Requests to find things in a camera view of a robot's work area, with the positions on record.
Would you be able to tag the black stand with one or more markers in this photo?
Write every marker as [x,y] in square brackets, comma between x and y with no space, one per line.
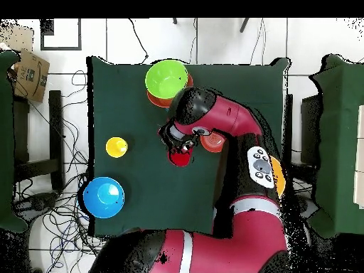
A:
[55,128]

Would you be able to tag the dark square frame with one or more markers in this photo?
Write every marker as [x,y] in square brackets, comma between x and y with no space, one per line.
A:
[47,28]

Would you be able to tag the small red-orange bowl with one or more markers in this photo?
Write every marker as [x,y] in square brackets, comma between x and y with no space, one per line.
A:
[212,143]

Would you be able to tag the large blue bowl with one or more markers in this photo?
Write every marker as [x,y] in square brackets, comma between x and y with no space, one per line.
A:
[96,207]

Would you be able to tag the yellow cup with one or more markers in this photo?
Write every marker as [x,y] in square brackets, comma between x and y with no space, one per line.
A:
[115,148]

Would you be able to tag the cardboard box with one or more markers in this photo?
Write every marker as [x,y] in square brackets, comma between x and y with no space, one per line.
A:
[32,76]

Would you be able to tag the wide shallow red-orange bowl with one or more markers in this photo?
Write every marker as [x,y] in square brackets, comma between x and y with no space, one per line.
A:
[155,100]

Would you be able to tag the white boxes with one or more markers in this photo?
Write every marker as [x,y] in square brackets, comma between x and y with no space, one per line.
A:
[359,170]

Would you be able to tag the red cup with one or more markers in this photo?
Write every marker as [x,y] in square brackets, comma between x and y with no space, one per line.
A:
[179,159]

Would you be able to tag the dark green tablecloth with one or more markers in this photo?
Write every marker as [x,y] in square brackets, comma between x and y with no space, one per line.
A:
[128,99]

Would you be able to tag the green cloth covered table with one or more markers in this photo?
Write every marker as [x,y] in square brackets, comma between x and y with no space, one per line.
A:
[338,142]
[5,142]

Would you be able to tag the large green bowl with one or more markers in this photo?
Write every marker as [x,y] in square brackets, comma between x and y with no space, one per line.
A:
[165,76]

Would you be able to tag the large orange bowl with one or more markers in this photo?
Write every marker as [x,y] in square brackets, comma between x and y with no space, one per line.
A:
[278,176]

